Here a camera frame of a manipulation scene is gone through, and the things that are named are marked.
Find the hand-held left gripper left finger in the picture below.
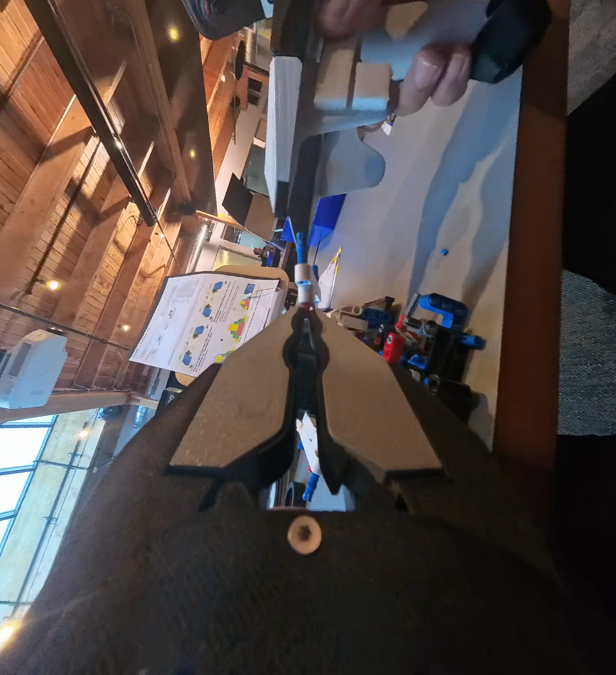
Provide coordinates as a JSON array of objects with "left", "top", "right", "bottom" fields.
[{"left": 168, "top": 307, "right": 301, "bottom": 496}]

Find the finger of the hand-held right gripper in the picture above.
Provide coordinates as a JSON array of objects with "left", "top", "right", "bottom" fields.
[{"left": 264, "top": 55, "right": 323, "bottom": 235}]

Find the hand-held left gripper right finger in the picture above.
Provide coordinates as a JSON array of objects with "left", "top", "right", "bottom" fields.
[{"left": 316, "top": 310, "right": 443, "bottom": 495}]

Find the toy brick race car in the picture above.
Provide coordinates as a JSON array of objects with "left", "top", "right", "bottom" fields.
[{"left": 334, "top": 292, "right": 488, "bottom": 423}]

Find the white beam assembly with pins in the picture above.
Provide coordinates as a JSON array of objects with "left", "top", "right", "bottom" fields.
[{"left": 293, "top": 231, "right": 323, "bottom": 322}]

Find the grey desk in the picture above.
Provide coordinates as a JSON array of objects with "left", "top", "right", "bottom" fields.
[{"left": 308, "top": 0, "right": 572, "bottom": 507}]

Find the person's right hand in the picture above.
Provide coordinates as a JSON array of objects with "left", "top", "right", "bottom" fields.
[{"left": 316, "top": 0, "right": 475, "bottom": 118}]

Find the toy car instruction booklet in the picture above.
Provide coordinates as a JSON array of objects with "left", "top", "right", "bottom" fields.
[{"left": 268, "top": 411, "right": 356, "bottom": 511}]

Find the black monitor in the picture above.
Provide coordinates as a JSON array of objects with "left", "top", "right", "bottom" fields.
[{"left": 222, "top": 173, "right": 254, "bottom": 226}]

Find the blue plastic bin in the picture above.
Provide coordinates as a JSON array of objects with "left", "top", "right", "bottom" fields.
[{"left": 282, "top": 194, "right": 347, "bottom": 249}]

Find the printed instruction sheet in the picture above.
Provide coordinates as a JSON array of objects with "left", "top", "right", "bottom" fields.
[{"left": 129, "top": 271, "right": 283, "bottom": 370}]

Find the tan clipboard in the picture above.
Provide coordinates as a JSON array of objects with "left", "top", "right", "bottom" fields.
[{"left": 173, "top": 265, "right": 290, "bottom": 388}]

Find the yellow-cornered white booklet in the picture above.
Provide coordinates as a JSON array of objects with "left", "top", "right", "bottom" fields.
[{"left": 316, "top": 247, "right": 343, "bottom": 312}]

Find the white projector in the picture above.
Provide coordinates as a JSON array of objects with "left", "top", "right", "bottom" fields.
[{"left": 0, "top": 328, "right": 69, "bottom": 410}]

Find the large bright window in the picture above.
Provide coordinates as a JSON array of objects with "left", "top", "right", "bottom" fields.
[{"left": 0, "top": 414, "right": 58, "bottom": 607}]

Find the black ceiling rail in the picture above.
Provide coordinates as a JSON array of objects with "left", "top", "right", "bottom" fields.
[{"left": 26, "top": 0, "right": 158, "bottom": 227}]

